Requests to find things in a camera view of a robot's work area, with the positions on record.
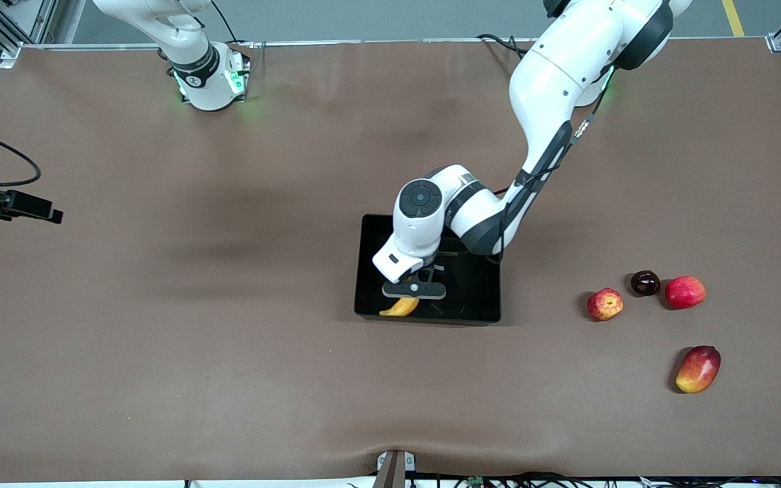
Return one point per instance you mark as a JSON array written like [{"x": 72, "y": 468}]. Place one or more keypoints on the yellow banana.
[{"x": 401, "y": 308}]

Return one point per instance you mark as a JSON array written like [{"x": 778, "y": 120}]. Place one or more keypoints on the dark purple plum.
[{"x": 645, "y": 282}]

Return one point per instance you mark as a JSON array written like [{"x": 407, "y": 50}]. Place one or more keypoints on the black rectangular plastic tray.
[{"x": 472, "y": 298}]

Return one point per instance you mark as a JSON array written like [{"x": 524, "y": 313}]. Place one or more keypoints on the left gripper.
[{"x": 440, "y": 272}]

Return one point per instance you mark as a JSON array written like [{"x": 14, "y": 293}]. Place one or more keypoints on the brown table cover mat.
[{"x": 160, "y": 339}]

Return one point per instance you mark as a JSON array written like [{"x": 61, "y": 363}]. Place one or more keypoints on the small red yellow apple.
[{"x": 605, "y": 304}]

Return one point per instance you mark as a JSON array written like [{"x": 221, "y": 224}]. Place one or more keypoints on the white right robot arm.
[{"x": 201, "y": 74}]

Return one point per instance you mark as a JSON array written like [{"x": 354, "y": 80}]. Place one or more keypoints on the red yellow mango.
[{"x": 698, "y": 369}]

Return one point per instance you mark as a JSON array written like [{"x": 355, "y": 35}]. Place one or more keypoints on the grey metal table bracket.
[{"x": 395, "y": 468}]

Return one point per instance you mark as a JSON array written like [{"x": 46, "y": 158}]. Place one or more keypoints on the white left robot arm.
[{"x": 553, "y": 74}]

